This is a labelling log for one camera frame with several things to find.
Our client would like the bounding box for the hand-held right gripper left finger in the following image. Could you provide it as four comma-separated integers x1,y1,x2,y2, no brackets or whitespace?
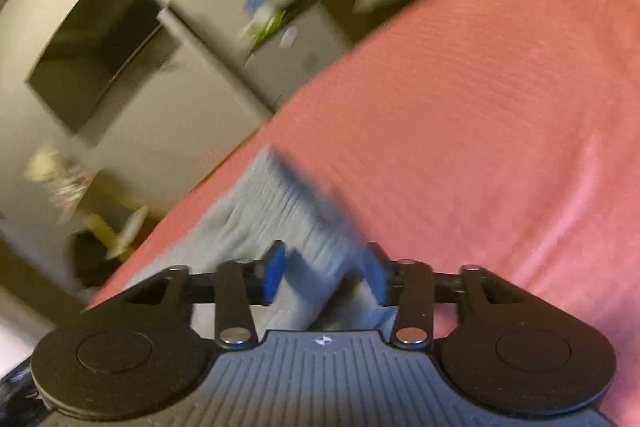
125,239,289,351

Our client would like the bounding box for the dark round object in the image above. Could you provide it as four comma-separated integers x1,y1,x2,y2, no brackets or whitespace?
69,229,127,289

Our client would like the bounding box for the grey sock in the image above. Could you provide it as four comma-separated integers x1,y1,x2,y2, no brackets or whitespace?
187,147,397,341

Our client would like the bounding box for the white cabinet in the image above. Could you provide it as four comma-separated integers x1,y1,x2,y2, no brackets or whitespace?
75,4,275,219

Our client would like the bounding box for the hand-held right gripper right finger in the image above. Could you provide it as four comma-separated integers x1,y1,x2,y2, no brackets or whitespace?
362,242,507,351

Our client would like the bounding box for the green item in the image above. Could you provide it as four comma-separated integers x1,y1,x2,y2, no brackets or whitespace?
249,9,289,48

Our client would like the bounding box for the yellow side table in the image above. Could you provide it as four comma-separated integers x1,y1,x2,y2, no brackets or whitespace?
24,146,151,259

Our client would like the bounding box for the black wall television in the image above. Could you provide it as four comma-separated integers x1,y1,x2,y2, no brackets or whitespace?
26,0,166,135

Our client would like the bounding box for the pink bedspread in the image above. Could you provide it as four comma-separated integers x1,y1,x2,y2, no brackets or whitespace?
82,0,640,427

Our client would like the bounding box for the small grey fridge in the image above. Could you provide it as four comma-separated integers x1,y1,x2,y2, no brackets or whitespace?
244,4,352,108

